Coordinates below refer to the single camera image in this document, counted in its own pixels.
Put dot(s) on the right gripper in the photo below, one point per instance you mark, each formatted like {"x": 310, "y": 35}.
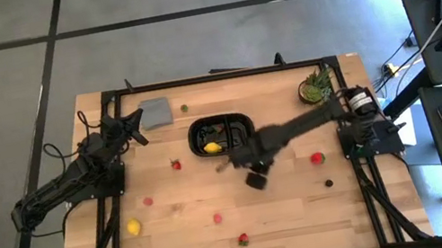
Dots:
{"x": 256, "y": 180}

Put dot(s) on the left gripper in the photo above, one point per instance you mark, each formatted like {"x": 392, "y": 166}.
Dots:
{"x": 115, "y": 130}

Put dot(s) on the pink toy raspberry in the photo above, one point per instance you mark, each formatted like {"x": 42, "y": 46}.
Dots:
{"x": 217, "y": 218}
{"x": 148, "y": 201}

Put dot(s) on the yellow toy lemon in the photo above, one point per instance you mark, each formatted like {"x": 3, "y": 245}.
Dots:
{"x": 212, "y": 147}
{"x": 133, "y": 226}

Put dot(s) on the small red toy strawberry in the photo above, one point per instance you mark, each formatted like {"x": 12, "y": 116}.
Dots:
{"x": 218, "y": 128}

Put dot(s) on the dark berry with stem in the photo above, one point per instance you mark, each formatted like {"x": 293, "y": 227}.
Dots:
{"x": 204, "y": 134}

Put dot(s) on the round black toy blackberry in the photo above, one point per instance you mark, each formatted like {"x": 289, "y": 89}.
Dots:
{"x": 328, "y": 183}

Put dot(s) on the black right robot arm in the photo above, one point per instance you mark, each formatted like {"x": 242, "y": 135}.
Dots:
{"x": 294, "y": 127}

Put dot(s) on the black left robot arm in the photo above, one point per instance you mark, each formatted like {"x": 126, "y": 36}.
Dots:
{"x": 54, "y": 187}

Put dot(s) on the black plastic tupperware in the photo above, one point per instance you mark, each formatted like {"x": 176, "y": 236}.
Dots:
{"x": 194, "y": 140}

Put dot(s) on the grey folded cloth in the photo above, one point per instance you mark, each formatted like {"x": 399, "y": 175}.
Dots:
{"x": 155, "y": 113}

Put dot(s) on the strawberry with large mesh leaves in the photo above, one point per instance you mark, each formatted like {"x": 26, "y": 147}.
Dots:
{"x": 243, "y": 239}

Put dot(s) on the potted succulent plant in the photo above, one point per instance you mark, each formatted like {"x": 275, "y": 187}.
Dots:
{"x": 313, "y": 88}

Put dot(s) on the yellow power plug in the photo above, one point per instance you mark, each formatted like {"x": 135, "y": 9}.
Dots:
{"x": 391, "y": 68}

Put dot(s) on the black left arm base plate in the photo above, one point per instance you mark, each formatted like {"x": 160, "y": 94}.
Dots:
{"x": 95, "y": 189}

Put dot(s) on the black aluminium table frame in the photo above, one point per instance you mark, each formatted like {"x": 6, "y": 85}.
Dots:
{"x": 217, "y": 76}

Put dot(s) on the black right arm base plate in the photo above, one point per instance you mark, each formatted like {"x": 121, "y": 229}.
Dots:
{"x": 387, "y": 138}

